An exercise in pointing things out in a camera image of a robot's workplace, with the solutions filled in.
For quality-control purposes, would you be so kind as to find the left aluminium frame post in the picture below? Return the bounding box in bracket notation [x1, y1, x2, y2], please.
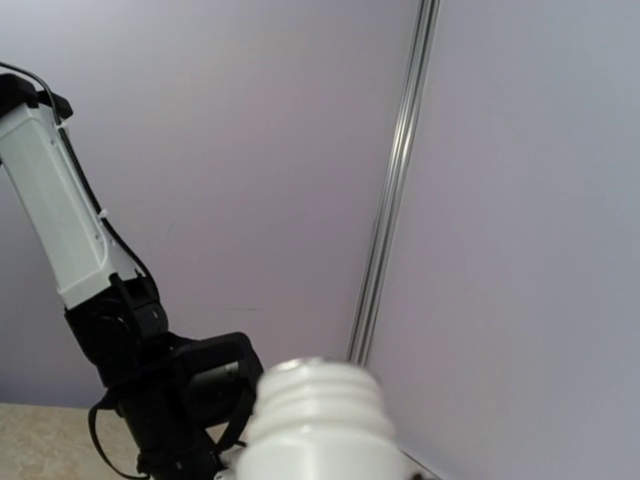
[346, 0, 441, 366]

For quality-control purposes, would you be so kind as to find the small white pill bottle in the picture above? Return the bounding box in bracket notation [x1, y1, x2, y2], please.
[234, 357, 409, 480]

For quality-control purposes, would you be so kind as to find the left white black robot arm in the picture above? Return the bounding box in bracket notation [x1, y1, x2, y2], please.
[1, 64, 263, 479]

